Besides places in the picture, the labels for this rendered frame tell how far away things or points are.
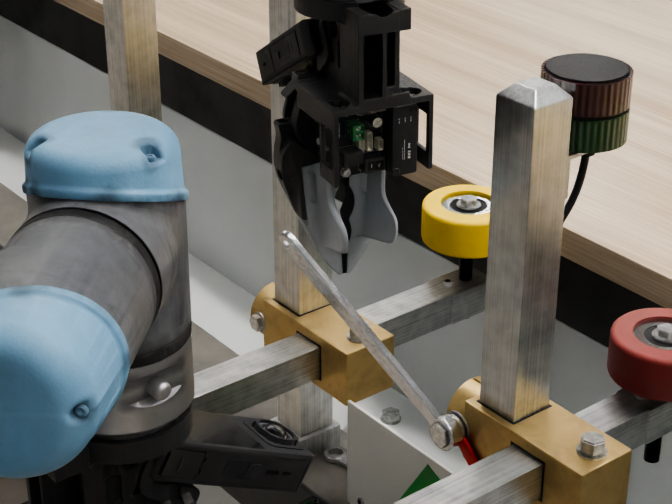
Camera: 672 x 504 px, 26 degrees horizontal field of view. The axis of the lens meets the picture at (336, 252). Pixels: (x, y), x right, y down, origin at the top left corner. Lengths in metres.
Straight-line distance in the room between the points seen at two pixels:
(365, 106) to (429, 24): 0.81
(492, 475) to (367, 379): 0.22
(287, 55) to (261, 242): 0.68
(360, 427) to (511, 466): 0.20
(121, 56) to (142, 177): 0.68
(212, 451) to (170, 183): 0.17
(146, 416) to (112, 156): 0.14
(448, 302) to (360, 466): 0.17
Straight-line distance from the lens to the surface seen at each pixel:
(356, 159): 0.93
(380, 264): 1.47
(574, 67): 0.97
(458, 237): 1.22
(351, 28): 0.90
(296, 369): 1.17
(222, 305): 1.68
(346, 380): 1.16
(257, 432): 0.83
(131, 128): 0.70
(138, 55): 1.35
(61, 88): 1.99
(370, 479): 1.19
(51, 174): 0.67
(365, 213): 1.01
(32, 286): 0.60
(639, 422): 1.08
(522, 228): 0.96
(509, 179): 0.95
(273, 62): 1.02
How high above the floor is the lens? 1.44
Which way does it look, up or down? 27 degrees down
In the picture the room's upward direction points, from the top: straight up
